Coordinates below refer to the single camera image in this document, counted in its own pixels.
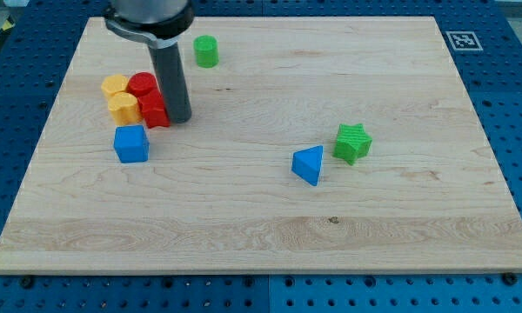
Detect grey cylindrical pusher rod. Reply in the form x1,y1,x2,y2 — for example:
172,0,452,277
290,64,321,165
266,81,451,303
149,39,192,123

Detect blue cube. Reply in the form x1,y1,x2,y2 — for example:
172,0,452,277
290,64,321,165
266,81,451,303
113,124,150,163

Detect green star block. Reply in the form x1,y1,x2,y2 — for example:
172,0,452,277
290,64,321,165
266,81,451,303
332,123,372,165

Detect red cylinder block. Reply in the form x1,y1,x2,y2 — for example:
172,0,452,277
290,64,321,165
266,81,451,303
127,72,157,97

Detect green cylinder block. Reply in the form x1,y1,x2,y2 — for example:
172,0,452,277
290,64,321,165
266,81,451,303
193,35,219,68

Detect red angular block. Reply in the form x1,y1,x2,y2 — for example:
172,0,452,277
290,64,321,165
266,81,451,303
137,90,171,129

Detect yellow hexagon block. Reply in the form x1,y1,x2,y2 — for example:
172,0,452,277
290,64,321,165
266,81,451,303
101,74,129,100

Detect yellow rounded block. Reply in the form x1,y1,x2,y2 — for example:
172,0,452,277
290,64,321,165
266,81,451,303
108,92,143,126

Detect wooden board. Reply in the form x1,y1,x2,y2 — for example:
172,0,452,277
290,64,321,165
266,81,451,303
0,17,522,276

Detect blue triangular prism block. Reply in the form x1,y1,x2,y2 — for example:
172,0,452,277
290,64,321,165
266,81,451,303
291,145,324,186

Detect white fiducial marker tag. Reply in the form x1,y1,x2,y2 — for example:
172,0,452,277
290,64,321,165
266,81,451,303
445,30,483,51

